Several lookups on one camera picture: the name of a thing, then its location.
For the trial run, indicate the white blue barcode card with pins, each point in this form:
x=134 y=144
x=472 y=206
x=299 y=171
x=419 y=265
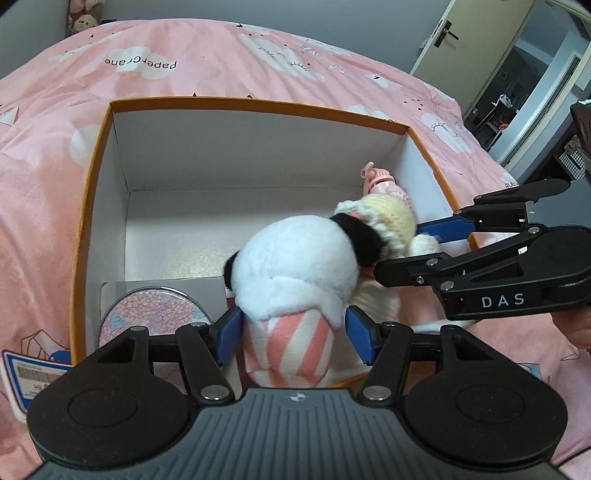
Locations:
x=27 y=378

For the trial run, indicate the dark shelf unit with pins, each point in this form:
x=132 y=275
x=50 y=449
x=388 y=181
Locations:
x=581 y=124

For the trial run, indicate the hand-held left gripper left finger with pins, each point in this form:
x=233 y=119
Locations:
x=231 y=334

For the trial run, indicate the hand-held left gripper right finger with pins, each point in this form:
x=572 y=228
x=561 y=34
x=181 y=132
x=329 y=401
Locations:
x=360 y=337

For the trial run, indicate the panda plush with knit hat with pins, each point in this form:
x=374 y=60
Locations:
x=300 y=263

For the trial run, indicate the white woven storage basket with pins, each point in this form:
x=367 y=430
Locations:
x=572 y=162

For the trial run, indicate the pink printed blanket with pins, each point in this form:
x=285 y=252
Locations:
x=231 y=64

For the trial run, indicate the round pink patterned tin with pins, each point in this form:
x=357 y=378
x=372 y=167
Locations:
x=152 y=314

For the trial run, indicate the white room door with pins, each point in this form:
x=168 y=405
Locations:
x=466 y=55

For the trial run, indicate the pink plush toy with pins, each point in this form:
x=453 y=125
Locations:
x=77 y=5

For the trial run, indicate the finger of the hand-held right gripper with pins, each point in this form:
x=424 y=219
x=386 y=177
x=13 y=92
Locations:
x=401 y=272
x=443 y=229

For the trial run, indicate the white door frame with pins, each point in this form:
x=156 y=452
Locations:
x=545 y=83

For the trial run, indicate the person's right hand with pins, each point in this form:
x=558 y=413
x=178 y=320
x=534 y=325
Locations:
x=577 y=330

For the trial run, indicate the orange cardboard box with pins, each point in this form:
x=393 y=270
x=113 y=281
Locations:
x=161 y=194

